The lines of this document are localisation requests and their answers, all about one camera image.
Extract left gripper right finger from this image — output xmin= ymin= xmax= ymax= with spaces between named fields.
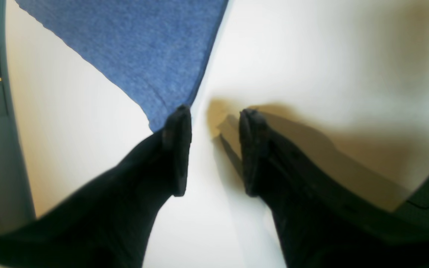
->
xmin=239 ymin=109 xmax=429 ymax=268

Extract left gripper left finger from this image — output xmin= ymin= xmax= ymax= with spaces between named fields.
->
xmin=0 ymin=105 xmax=192 ymax=268

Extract blue grey T-shirt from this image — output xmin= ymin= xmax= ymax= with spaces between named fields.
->
xmin=17 ymin=0 xmax=228 ymax=132

